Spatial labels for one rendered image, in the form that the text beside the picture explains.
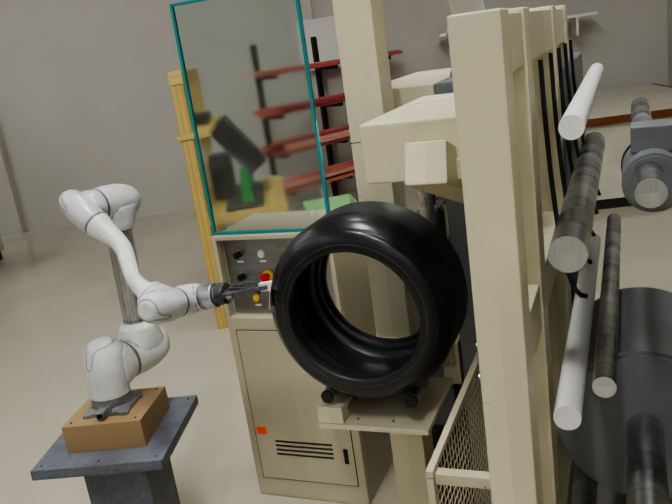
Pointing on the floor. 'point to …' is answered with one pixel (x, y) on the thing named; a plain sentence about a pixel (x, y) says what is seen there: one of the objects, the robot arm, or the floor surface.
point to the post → (410, 488)
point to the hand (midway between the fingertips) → (268, 285)
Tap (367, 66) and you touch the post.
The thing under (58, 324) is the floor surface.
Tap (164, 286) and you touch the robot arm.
